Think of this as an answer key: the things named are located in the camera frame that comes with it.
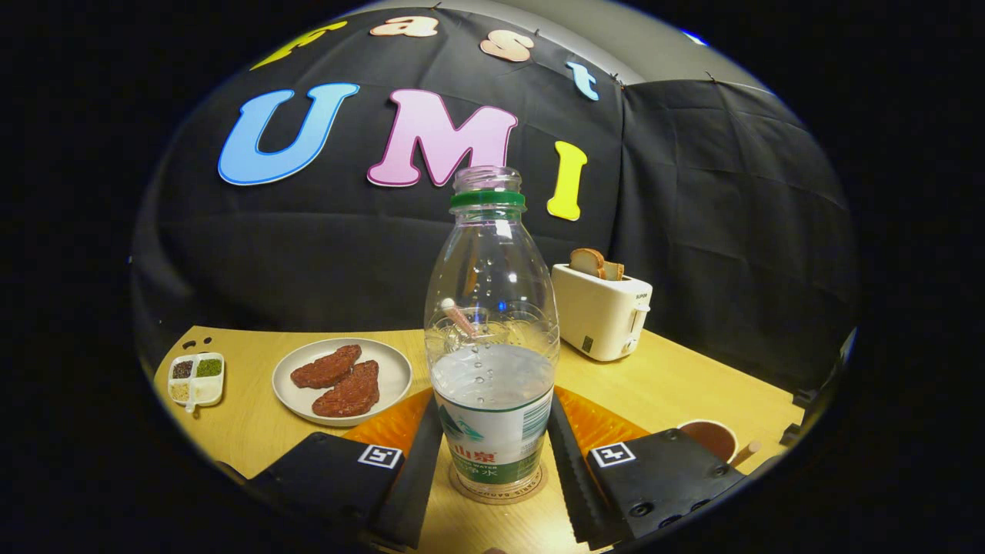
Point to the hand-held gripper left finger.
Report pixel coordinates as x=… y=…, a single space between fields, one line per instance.
x=419 y=477

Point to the wooden table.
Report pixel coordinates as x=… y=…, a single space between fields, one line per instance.
x=662 y=385

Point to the white divided condiment dish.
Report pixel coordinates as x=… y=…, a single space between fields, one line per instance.
x=202 y=388

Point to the round cork coaster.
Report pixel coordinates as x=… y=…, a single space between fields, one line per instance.
x=537 y=487

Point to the large toasted bread slice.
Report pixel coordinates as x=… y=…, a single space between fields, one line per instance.
x=587 y=263

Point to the white round plate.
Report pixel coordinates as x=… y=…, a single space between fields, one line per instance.
x=392 y=377

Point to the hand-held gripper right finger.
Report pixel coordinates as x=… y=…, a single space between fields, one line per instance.
x=573 y=477

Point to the small toasted bread slice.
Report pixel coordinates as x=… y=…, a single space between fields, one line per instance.
x=615 y=271

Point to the clear plastic juice bottle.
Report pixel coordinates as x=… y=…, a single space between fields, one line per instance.
x=492 y=385

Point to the brown steak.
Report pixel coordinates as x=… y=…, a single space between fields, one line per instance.
x=327 y=368
x=350 y=392

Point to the black backdrop cloth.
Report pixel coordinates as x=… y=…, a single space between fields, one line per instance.
x=323 y=254

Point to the white toaster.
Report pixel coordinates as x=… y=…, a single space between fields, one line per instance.
x=600 y=315

